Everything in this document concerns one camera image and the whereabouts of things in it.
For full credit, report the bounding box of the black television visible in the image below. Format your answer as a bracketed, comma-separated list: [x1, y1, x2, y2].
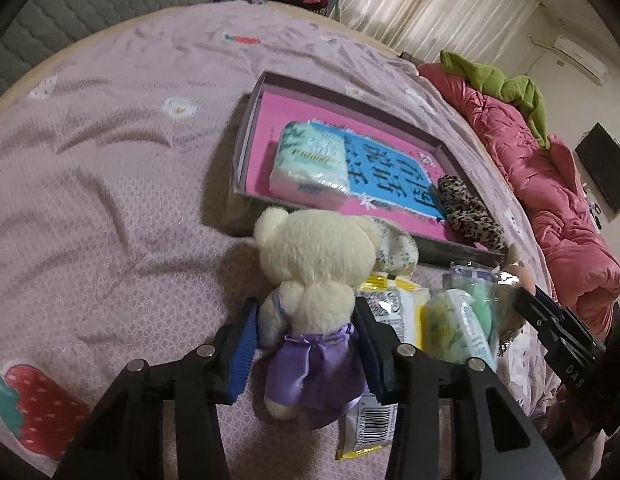
[574, 122, 620, 211]

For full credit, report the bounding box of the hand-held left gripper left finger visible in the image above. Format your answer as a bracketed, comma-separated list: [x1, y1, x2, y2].
[55, 297, 263, 480]

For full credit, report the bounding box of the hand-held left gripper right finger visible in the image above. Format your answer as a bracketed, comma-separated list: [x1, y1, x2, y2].
[352, 297, 565, 480]

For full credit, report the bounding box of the cream teddy bear purple skirt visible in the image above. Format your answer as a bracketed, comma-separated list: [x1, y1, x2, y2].
[253, 207, 385, 431]

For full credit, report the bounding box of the green tissue pack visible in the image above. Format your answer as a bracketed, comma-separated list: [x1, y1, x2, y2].
[269, 120, 353, 211]
[425, 290, 498, 366]

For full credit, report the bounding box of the purple printed bed sheet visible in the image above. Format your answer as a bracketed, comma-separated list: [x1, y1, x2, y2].
[0, 0, 565, 476]

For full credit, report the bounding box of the yellow white wet wipes packet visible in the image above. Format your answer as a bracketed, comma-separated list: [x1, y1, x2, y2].
[337, 272, 431, 461]

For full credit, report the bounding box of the floral fabric pouch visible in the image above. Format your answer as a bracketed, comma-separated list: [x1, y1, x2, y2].
[375, 220, 421, 278]

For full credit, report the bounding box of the green sponge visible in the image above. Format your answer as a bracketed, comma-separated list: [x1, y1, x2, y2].
[442, 260, 515, 361]

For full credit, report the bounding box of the white air conditioner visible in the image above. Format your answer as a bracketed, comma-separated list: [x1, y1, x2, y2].
[554, 35, 608, 83]

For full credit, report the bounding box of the green quilt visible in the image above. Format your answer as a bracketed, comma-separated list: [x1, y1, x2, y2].
[440, 50, 550, 148]

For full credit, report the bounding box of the cream curtain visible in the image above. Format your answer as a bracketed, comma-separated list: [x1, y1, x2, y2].
[325, 0, 545, 61]

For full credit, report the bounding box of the peach plush toy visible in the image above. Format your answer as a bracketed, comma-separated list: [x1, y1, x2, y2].
[507, 262, 535, 293]

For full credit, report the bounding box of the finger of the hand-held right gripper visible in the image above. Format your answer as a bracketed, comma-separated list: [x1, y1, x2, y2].
[512, 284, 608, 401]

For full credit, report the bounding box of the grey box pink inside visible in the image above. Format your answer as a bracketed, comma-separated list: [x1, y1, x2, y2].
[229, 70, 505, 266]

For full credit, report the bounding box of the leopard print cloth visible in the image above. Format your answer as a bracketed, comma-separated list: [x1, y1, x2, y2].
[436, 174, 506, 253]

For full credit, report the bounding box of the pink quilt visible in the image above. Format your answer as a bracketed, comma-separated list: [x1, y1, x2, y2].
[417, 62, 620, 336]

